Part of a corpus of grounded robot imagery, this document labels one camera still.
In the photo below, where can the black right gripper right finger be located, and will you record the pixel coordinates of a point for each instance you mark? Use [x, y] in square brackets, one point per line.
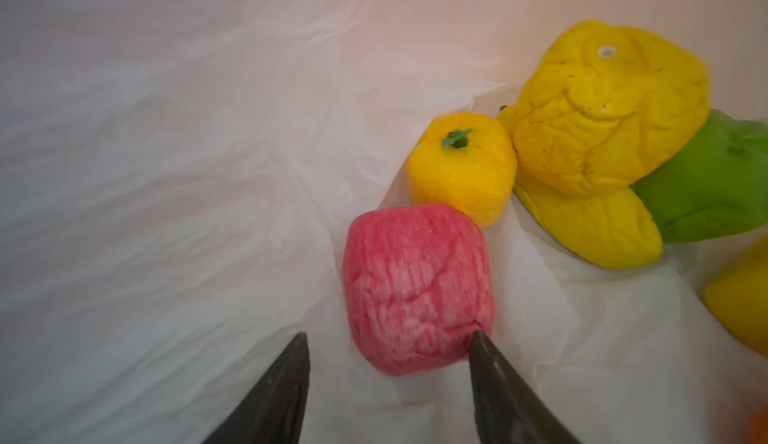
[506, 409]

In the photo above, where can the yellow toy pear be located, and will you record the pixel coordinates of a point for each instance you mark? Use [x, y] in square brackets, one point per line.
[606, 106]

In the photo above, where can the white plastic bag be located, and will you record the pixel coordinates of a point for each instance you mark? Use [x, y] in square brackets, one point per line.
[178, 177]

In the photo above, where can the orange toy fruit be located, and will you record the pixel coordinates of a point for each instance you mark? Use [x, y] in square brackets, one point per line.
[757, 429]

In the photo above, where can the yellow toy lemon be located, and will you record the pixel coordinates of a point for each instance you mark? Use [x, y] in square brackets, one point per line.
[737, 297]

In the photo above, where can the red toy apple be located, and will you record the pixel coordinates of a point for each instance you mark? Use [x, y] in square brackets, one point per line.
[418, 286]

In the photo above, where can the yellow toy orange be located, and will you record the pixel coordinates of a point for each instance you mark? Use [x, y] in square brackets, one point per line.
[466, 161]

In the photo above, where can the green toy fruit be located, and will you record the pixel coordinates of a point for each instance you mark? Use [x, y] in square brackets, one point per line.
[715, 186]

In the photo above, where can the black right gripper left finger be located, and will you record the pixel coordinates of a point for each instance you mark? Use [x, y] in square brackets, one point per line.
[272, 412]

